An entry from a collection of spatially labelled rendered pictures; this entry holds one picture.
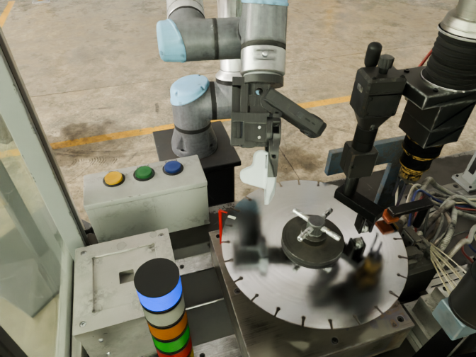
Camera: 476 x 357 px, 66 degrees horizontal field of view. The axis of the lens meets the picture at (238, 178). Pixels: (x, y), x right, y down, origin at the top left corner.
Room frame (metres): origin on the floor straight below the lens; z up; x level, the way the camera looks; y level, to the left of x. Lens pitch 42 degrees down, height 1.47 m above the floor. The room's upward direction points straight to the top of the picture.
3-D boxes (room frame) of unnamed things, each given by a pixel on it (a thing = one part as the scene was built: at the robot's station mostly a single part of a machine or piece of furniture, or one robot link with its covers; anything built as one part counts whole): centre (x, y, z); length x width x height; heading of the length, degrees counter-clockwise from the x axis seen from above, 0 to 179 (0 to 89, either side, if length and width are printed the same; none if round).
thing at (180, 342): (0.21, 0.08, 1.05); 0.05 x 0.04 x 0.03; 17
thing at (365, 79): (0.47, -0.20, 1.17); 0.06 x 0.05 x 0.20; 98
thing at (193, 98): (0.98, 0.14, 0.91); 0.13 x 0.12 x 0.14; 98
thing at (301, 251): (0.42, -0.14, 0.96); 0.11 x 0.11 x 0.03
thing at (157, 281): (0.21, 0.08, 1.14); 0.05 x 0.04 x 0.03; 17
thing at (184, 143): (0.98, 0.15, 0.80); 0.15 x 0.15 x 0.10
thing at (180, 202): (0.65, 0.22, 0.82); 0.28 x 0.11 x 0.15; 107
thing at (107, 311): (0.38, 0.20, 0.82); 0.18 x 0.18 x 0.15; 17
